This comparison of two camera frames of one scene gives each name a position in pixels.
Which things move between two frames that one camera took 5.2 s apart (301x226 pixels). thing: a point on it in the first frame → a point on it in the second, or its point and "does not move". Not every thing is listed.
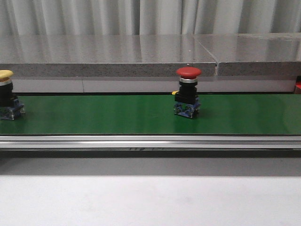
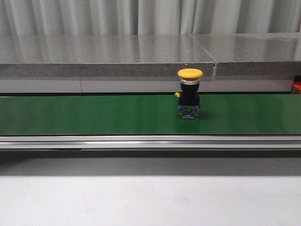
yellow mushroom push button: [10, 108] → [189, 96]
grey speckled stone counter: [234, 62] does not move
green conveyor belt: [154, 115] does not move
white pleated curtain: [148, 17] does not move
